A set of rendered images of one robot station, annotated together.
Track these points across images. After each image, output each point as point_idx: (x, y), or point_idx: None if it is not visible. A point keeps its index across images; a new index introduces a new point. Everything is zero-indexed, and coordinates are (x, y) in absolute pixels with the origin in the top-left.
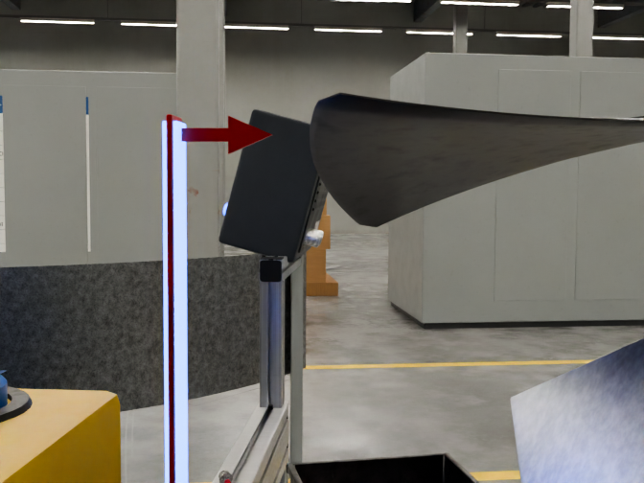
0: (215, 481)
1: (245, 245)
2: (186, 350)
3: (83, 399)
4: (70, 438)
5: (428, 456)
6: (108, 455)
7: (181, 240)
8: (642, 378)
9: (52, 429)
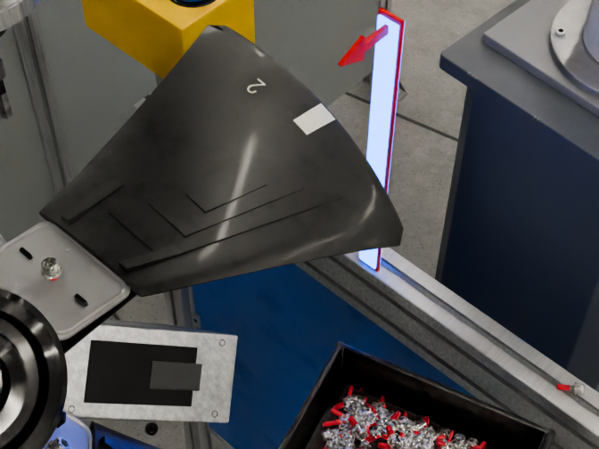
0: (590, 389)
1: None
2: (382, 151)
3: (176, 17)
4: (146, 9)
5: None
6: (170, 37)
7: (379, 87)
8: (124, 324)
9: (148, 3)
